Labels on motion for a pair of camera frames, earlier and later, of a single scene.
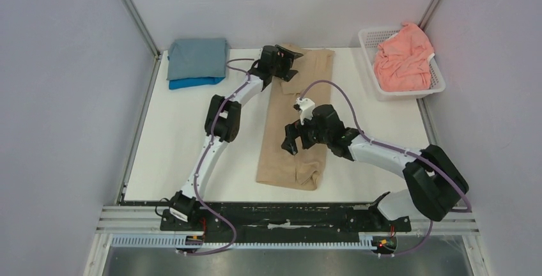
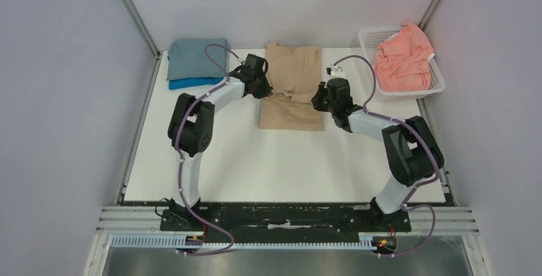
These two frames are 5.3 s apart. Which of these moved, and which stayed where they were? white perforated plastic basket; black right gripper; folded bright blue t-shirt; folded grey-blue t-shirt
Moved: black right gripper
Stayed: white perforated plastic basket; folded grey-blue t-shirt; folded bright blue t-shirt
